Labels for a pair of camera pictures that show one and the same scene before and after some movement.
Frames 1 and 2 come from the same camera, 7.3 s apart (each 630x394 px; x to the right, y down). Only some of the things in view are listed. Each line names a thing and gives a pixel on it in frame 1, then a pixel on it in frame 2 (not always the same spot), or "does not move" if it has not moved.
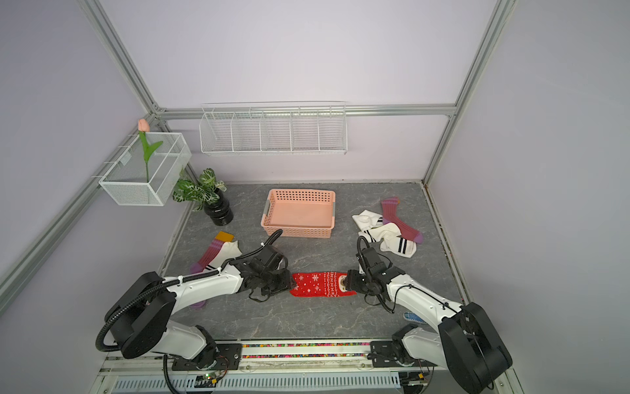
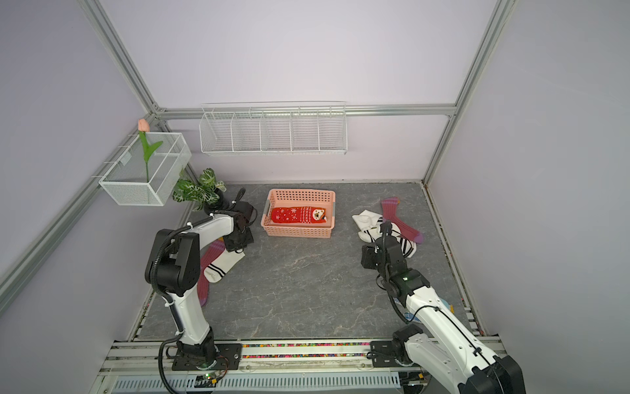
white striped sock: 228,251 does not move
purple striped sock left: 217,243 does not move
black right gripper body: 358,282 → 371,261
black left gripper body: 276,282 → 239,240
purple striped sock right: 390,213 does not move
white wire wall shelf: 280,127 does not move
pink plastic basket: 301,213 does not move
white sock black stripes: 390,235 does not move
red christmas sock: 320,284 → 302,215
